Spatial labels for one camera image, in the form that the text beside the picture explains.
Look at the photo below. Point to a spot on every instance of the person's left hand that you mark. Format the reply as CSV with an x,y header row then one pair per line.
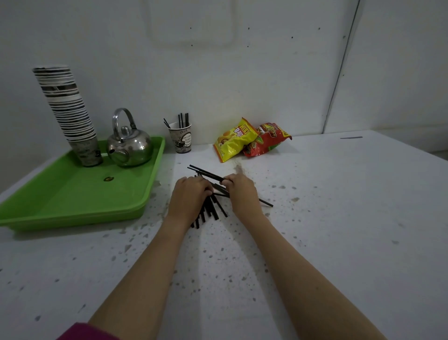
x,y
187,199

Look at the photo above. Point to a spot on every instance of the person's right hand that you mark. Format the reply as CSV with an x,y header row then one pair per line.
x,y
245,196

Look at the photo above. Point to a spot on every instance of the person's left thumb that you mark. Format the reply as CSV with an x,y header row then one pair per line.
x,y
209,189

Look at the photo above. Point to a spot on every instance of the person's right thumb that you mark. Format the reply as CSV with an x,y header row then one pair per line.
x,y
226,181

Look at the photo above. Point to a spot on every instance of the pile of black straws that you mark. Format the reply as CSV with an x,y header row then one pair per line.
x,y
214,210

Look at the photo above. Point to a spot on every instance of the person's left forearm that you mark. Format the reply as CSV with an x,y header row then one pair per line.
x,y
147,280

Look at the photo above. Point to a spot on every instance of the person's right forearm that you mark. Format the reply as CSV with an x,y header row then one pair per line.
x,y
297,276

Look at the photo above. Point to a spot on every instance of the yellow snack packet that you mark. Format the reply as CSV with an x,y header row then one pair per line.
x,y
232,140

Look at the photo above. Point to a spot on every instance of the printed paper cup holder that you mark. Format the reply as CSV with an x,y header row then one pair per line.
x,y
180,140

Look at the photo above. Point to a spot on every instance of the red snack packet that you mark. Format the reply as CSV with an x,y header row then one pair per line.
x,y
269,140

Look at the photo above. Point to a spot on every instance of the stainless steel kettle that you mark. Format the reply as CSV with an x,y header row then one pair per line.
x,y
131,147

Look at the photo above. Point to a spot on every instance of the grey straw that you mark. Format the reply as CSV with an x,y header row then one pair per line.
x,y
351,137

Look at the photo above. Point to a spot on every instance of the green plastic tray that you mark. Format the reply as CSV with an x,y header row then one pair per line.
x,y
70,196

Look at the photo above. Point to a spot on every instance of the stack of printed paper cups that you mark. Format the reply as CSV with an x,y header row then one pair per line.
x,y
68,105

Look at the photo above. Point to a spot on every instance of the pink sleeve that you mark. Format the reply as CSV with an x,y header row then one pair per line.
x,y
89,333

